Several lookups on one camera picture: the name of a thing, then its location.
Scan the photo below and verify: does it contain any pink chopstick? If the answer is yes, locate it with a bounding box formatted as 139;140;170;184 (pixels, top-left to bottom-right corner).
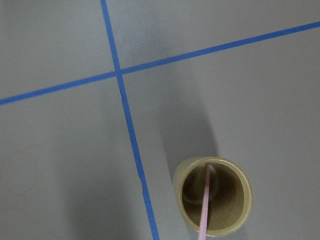
197;163;210;240

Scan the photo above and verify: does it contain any yellow-brown cylindrical cup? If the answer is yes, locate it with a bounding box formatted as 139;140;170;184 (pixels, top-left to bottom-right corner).
172;156;253;237

